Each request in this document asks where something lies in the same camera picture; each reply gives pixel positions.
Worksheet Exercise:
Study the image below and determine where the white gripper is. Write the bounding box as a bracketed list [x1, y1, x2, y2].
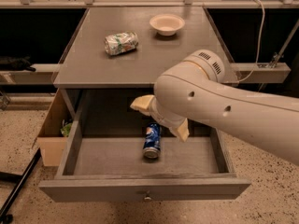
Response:
[130, 95, 190, 142]

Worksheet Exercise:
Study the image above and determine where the blue pepsi can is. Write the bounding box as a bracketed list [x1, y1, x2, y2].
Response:
[143, 123, 161, 159]

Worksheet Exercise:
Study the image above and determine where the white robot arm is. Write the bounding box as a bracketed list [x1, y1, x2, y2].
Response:
[131, 49, 299, 165]

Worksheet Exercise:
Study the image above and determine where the grey open top drawer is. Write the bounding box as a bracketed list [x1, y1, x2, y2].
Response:
[40, 89, 250, 202]

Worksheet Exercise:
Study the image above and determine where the metal drawer knob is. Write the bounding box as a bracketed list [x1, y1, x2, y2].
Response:
[143, 191, 152, 202]

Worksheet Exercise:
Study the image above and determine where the green white soda can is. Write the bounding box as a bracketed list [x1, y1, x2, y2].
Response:
[104, 31, 138, 56]

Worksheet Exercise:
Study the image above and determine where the grey wooden cabinet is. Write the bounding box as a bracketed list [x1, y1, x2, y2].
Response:
[53, 6, 240, 120]

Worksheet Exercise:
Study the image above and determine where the white paper bowl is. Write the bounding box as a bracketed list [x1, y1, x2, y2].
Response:
[149, 14, 185, 36]

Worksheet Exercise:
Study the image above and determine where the green snack bag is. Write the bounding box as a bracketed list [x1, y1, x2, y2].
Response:
[60, 119, 73, 137]

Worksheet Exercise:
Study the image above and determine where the brown cardboard box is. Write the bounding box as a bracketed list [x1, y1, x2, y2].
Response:
[36, 91, 71, 167]

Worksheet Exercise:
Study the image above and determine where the metal diagonal brace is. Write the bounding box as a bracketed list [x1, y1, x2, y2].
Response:
[259, 19, 299, 82]

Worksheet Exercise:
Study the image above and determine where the black stand leg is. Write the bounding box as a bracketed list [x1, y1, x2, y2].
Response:
[0, 149, 41, 224]

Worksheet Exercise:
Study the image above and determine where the black object on ledge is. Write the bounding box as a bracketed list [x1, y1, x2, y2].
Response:
[0, 56, 36, 72]

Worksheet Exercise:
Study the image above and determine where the white cable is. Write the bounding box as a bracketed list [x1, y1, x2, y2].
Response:
[227, 0, 266, 84]

